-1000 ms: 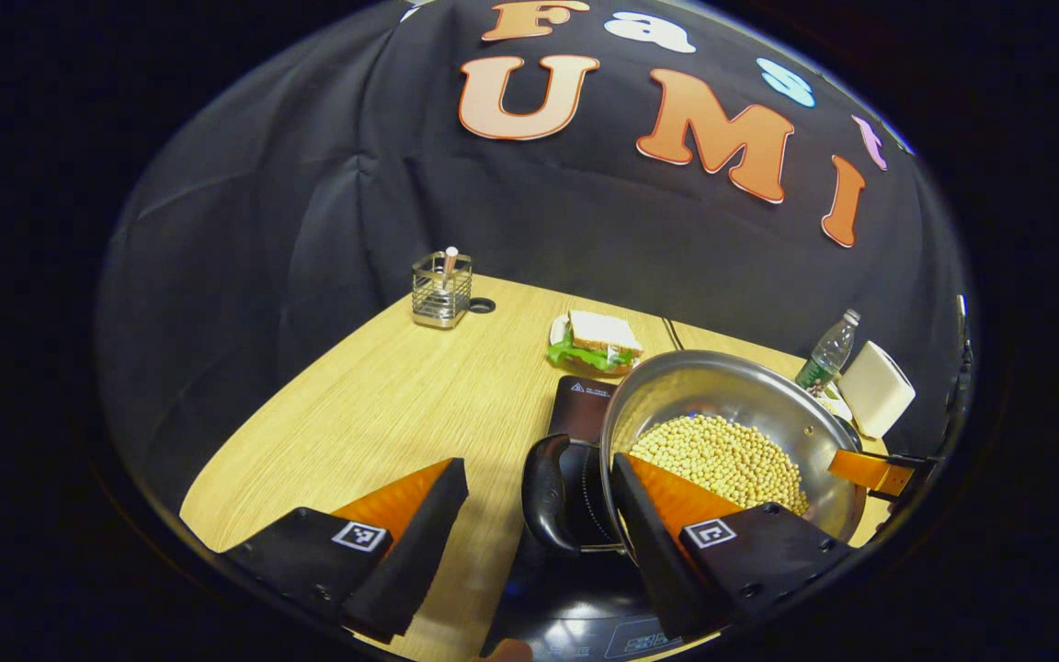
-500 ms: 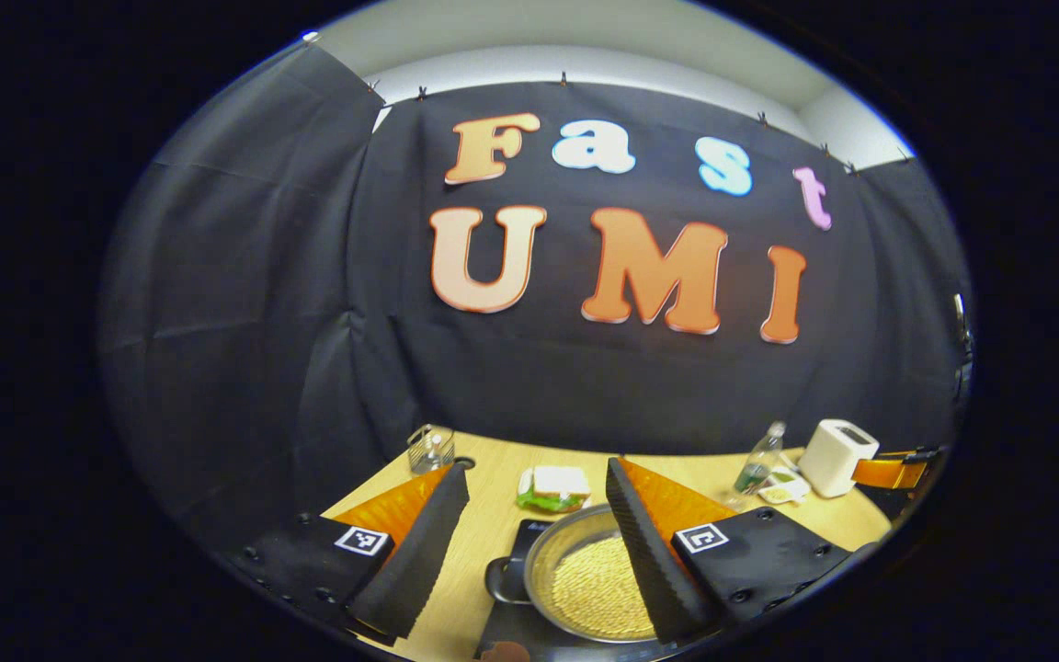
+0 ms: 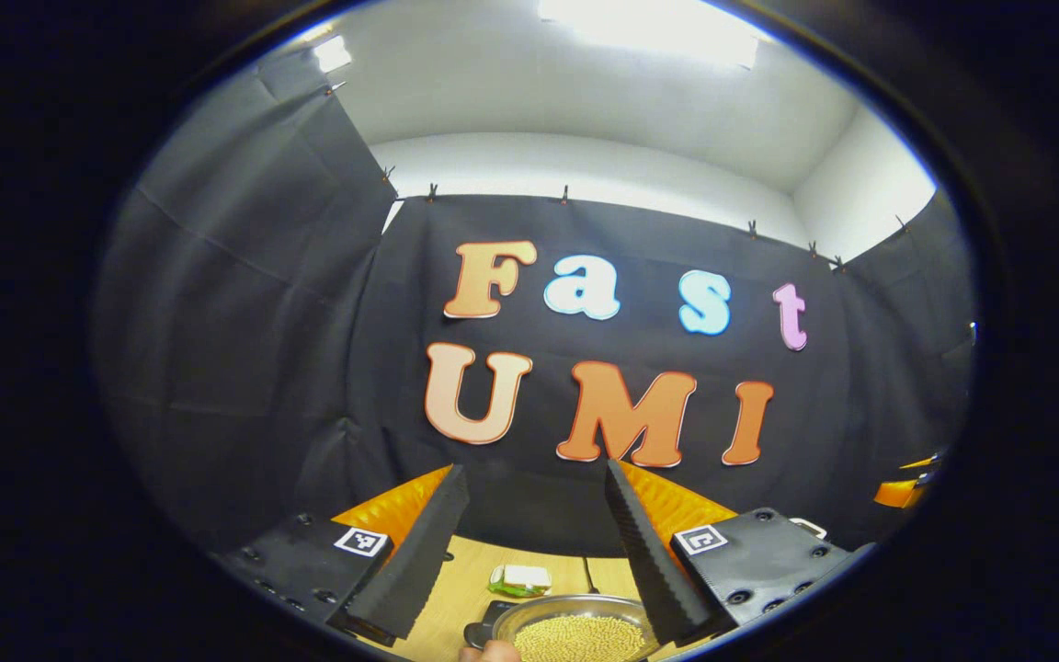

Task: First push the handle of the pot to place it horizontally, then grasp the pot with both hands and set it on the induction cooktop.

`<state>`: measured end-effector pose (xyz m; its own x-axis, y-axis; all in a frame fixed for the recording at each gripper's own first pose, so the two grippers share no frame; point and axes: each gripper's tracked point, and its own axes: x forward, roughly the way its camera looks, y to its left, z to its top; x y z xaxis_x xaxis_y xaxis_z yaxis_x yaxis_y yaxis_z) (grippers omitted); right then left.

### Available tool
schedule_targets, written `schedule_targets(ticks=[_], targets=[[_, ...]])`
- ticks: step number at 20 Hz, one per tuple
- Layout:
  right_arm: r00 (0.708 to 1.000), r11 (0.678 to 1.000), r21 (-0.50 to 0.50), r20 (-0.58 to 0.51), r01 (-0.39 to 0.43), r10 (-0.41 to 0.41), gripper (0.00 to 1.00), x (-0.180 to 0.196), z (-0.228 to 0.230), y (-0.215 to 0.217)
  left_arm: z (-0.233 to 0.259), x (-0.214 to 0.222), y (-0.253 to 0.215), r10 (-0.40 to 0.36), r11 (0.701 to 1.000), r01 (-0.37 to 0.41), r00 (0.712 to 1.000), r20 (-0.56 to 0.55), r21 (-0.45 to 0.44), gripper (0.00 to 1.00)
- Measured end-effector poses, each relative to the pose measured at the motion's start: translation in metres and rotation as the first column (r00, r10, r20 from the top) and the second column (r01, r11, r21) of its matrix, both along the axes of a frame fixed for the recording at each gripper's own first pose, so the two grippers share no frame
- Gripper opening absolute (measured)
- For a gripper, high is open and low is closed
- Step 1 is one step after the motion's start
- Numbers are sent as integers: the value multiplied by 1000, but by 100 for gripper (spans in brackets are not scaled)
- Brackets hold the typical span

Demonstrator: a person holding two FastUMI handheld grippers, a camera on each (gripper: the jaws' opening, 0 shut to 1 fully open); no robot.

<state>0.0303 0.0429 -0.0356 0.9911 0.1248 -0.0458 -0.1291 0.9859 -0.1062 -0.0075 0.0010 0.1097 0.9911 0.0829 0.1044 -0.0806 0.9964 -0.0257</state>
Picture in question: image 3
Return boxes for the sandwich with lettuce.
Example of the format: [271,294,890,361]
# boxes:
[488,564,553,599]

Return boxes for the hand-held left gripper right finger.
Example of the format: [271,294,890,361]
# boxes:
[605,458,878,646]

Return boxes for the black backdrop cloth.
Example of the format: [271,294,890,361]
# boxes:
[93,46,976,557]

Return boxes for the large ceiling light panel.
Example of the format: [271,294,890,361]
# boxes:
[537,0,771,71]

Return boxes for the stainless steel pot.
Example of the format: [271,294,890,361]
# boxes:
[463,593,664,662]

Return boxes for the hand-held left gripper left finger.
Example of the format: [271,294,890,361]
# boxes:
[212,464,471,647]

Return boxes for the row of black cloth clips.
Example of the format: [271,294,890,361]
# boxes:
[323,81,912,274]

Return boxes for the small ceiling light panel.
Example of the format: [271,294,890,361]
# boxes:
[313,35,354,75]

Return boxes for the pile of soybeans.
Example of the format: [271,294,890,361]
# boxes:
[513,614,648,662]

